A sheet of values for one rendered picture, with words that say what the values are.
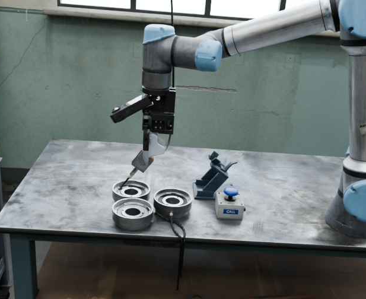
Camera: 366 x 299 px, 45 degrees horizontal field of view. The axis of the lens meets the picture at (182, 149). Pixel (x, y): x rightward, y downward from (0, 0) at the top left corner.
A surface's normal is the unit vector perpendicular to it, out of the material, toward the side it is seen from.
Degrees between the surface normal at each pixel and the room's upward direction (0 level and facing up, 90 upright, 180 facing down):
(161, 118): 90
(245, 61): 90
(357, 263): 0
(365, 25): 83
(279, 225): 0
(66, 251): 0
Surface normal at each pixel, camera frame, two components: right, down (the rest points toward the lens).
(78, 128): 0.02, 0.38
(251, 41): -0.20, 0.64
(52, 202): 0.07, -0.92
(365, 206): -0.29, 0.46
